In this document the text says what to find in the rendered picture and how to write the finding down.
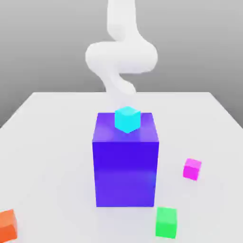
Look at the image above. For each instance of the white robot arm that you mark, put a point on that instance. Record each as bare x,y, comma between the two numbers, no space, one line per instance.
121,57

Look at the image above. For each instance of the small cyan cube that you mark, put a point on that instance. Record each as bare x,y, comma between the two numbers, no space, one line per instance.
127,120

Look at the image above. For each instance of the small magenta cube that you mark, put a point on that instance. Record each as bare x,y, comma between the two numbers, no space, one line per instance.
191,170

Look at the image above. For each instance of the small green cube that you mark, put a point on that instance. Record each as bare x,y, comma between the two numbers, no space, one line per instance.
166,223

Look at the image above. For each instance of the small orange cube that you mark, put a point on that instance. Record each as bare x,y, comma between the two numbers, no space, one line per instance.
7,226

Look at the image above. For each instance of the large purple box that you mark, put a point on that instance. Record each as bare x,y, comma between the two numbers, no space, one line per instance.
125,170

